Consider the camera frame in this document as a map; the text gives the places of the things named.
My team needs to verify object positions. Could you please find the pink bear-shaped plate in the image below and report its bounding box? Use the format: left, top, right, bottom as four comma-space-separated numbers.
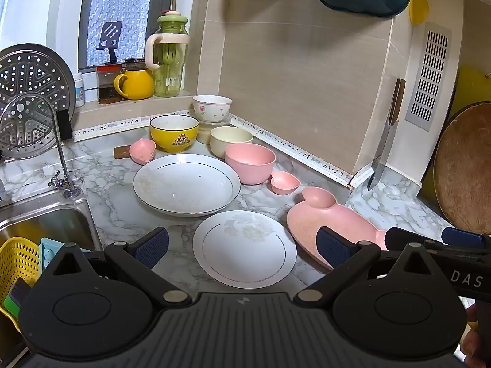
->
286, 187, 387, 268

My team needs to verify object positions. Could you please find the large white rimmed plate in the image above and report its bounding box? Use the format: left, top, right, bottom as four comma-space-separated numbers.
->
133, 154, 241, 218

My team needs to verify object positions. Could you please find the white floral plate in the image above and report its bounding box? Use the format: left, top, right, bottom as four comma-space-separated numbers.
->
192, 210, 297, 289

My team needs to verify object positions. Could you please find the pink round bowl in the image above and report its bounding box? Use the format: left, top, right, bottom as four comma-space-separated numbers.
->
225, 143, 276, 185

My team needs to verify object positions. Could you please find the cream round bowl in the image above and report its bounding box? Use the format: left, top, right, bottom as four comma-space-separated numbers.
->
210, 126, 254, 159

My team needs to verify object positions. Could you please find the person's right hand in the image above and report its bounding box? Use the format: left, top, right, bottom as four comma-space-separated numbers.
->
460, 304, 487, 368

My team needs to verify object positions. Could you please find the round wooden cutting board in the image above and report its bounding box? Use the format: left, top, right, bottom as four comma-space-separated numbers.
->
434, 102, 490, 235

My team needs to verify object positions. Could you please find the blue ice tray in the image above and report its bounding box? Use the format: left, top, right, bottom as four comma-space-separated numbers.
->
38, 237, 93, 273

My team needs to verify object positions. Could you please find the chrome faucet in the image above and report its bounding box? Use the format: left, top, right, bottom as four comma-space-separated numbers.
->
1, 92, 82, 200

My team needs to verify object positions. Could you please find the steel sink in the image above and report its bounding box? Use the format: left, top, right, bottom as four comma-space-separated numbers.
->
0, 190, 102, 250

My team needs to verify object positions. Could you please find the brown wooden block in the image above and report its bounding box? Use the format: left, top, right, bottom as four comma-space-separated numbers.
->
113, 145, 130, 159

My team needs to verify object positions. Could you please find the yellow ceramic bowl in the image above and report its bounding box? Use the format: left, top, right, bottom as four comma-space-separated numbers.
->
149, 115, 200, 154

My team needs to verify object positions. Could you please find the yellow plastic basket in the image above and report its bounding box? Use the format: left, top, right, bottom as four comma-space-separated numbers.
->
0, 237, 40, 332

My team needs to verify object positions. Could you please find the beige plastic container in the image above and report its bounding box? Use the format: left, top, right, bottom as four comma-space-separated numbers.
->
196, 116, 230, 144

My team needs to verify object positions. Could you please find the white floral bowl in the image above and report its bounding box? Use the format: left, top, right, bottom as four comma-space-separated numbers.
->
192, 95, 232, 123

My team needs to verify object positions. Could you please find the dark glass jar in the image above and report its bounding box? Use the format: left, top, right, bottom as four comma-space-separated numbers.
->
97, 64, 123, 105

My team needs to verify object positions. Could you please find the yellow mug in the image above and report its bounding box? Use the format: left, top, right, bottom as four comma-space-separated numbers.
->
113, 70, 154, 101

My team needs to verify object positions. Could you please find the steel steamer plate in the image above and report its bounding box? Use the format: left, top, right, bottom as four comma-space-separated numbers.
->
1, 43, 76, 160

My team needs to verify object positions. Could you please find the white small bottle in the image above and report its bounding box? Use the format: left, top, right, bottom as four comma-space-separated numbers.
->
73, 72, 85, 108

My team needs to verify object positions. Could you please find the green water jug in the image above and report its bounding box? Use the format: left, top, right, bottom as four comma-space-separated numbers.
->
145, 0, 190, 97

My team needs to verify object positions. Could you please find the blue phone stand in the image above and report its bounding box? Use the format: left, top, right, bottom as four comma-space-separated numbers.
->
97, 21, 122, 64

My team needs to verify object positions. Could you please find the yellow hanging item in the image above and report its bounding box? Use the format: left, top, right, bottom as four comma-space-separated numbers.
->
408, 0, 429, 26

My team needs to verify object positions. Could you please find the cleaver with wooden handle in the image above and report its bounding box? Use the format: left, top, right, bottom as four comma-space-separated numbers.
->
367, 78, 406, 190

